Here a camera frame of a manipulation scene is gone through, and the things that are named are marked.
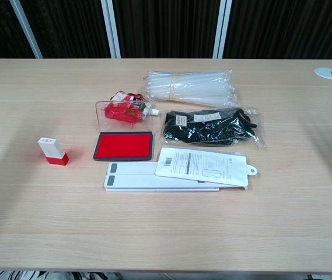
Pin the clear tube bundle in bag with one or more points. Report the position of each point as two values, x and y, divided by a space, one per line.
200 87

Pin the white folding stand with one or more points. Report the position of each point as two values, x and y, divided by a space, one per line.
136 181

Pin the black and white clutter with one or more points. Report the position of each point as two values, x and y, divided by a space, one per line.
52 275

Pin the white and red stamp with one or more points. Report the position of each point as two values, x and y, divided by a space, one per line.
55 150

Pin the black gloves in clear bag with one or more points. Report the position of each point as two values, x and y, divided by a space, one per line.
206 128

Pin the red ink pad case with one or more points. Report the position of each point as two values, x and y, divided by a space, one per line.
122 146

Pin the white partition post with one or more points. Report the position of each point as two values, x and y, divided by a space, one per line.
25 29
111 29
222 29

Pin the yellowish rubber band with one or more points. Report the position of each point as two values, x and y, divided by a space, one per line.
174 87

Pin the white printed packaging card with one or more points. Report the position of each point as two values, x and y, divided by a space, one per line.
200 166

